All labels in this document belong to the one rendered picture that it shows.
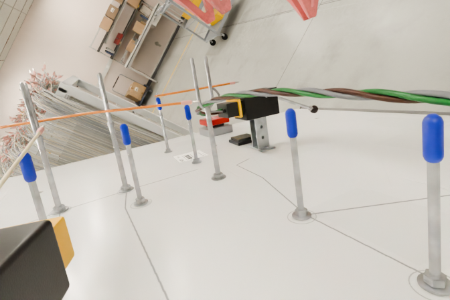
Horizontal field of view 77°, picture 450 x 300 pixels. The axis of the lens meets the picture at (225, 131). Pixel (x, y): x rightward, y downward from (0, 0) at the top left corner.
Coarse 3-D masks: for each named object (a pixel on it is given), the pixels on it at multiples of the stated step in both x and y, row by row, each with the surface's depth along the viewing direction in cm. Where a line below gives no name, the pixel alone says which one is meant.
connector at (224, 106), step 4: (240, 100) 40; (220, 104) 40; (224, 104) 39; (228, 104) 39; (232, 104) 39; (236, 104) 40; (224, 108) 40; (228, 108) 39; (232, 108) 39; (236, 108) 40; (224, 112) 40; (228, 112) 39; (232, 112) 39; (236, 112) 40; (220, 116) 41; (224, 116) 40; (228, 116) 39; (232, 116) 40; (236, 116) 40
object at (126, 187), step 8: (104, 88) 31; (104, 96) 31; (104, 104) 33; (112, 128) 33; (112, 136) 33; (112, 144) 33; (120, 152) 34; (120, 160) 33; (120, 168) 34; (128, 184) 34; (120, 192) 34
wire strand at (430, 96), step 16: (224, 96) 27; (240, 96) 25; (320, 96) 18; (336, 96) 17; (352, 96) 16; (368, 96) 15; (384, 96) 15; (400, 96) 14; (416, 96) 13; (432, 96) 13; (448, 96) 12
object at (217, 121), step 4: (216, 116) 62; (200, 120) 61; (204, 120) 59; (212, 120) 58; (216, 120) 58; (220, 120) 58; (224, 120) 59; (228, 120) 59; (200, 124) 61; (204, 124) 59; (212, 124) 58; (216, 124) 58; (220, 124) 60
